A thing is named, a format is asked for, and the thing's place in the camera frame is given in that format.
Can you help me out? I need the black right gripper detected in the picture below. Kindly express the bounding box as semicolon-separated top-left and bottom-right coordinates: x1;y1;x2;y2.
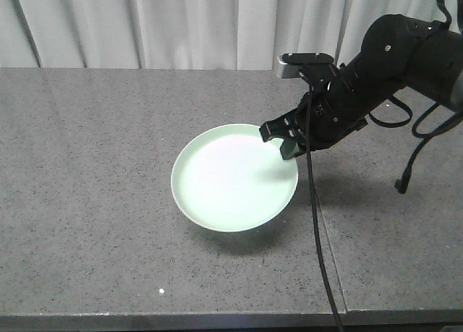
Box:
259;64;368;161

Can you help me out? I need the pale green round plate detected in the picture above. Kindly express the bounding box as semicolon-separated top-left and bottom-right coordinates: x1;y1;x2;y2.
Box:
171;124;299;233

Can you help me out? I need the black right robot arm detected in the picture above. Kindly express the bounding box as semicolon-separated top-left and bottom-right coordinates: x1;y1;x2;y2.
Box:
260;14;462;159

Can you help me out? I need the white pleated curtain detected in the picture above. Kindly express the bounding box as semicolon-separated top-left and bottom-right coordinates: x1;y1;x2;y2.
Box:
1;0;443;70

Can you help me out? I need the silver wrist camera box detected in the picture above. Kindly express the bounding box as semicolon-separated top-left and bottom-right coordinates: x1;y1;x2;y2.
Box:
276;54;306;79

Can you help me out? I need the black camera cable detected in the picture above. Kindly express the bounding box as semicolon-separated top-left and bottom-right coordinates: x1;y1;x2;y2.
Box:
302;75;345;332

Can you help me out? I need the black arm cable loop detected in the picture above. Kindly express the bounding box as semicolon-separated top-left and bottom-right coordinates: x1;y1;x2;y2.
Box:
368;0;463;195

